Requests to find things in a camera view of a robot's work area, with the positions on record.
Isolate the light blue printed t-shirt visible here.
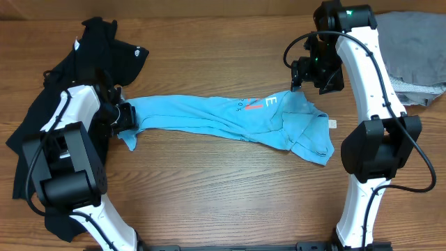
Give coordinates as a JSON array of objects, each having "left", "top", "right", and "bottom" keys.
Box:
[{"left": 118, "top": 91, "right": 335, "bottom": 165}]

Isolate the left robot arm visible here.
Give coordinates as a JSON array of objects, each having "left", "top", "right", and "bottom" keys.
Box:
[{"left": 22, "top": 85, "right": 145, "bottom": 250}]

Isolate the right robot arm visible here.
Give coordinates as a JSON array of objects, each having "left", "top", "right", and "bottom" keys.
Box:
[{"left": 287, "top": 1, "right": 422, "bottom": 250}]

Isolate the black t-shirt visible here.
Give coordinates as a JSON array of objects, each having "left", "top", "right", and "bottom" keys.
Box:
[{"left": 5, "top": 16, "right": 150, "bottom": 243}]

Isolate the grey folded garment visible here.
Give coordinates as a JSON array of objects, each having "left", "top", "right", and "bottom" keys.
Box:
[{"left": 376, "top": 12, "right": 445, "bottom": 106}]

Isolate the right black cable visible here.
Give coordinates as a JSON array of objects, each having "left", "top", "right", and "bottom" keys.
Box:
[{"left": 282, "top": 30, "right": 438, "bottom": 251}]

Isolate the black cable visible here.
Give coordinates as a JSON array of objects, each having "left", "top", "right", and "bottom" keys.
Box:
[
  {"left": 282, "top": 30, "right": 438, "bottom": 251},
  {"left": 24, "top": 89, "right": 121, "bottom": 251}
]

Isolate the left black cable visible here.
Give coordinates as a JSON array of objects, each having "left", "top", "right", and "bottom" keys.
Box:
[{"left": 24, "top": 89, "right": 121, "bottom": 251}]

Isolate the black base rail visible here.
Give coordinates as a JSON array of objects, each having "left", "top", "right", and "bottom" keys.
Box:
[{"left": 137, "top": 242, "right": 342, "bottom": 251}]

